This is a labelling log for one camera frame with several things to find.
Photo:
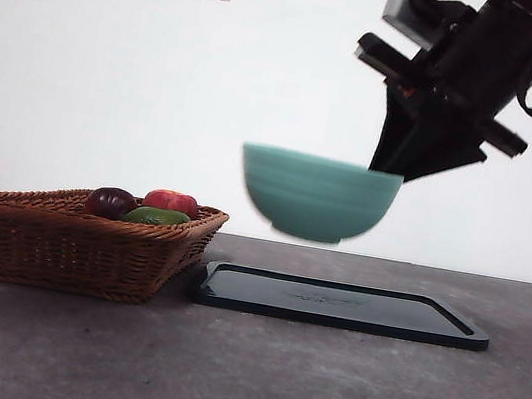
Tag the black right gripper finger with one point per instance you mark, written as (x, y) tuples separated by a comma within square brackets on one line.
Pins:
[(389, 138), (435, 153)]

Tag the teal ceramic bowl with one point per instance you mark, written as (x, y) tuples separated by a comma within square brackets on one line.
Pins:
[(317, 197)]

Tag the black rectangular tray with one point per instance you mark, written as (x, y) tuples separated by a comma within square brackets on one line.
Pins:
[(330, 303)]

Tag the red peach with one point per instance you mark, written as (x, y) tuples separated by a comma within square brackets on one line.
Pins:
[(172, 201)]

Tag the green lime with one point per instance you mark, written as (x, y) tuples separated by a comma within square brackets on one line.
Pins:
[(157, 216)]

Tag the dark purple plum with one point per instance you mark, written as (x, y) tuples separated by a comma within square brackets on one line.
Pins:
[(108, 202)]

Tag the brown wicker basket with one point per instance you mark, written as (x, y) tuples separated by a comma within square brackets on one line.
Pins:
[(61, 248)]

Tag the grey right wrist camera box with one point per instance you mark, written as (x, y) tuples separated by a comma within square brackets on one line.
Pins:
[(400, 8)]

